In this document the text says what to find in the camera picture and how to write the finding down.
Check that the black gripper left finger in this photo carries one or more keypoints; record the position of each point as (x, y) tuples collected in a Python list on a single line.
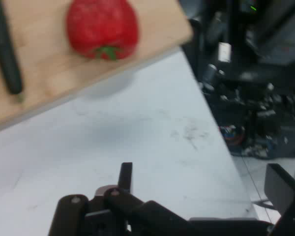
[(127, 209)]

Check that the red bell pepper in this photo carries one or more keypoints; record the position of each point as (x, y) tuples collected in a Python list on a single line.
[(102, 27)]

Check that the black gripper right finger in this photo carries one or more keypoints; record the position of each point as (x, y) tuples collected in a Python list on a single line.
[(282, 191)]

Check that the wooden cutting board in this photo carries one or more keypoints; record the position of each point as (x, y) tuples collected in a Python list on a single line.
[(51, 73)]

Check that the dark green cucumber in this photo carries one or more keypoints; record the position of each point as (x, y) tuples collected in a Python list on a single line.
[(5, 49)]

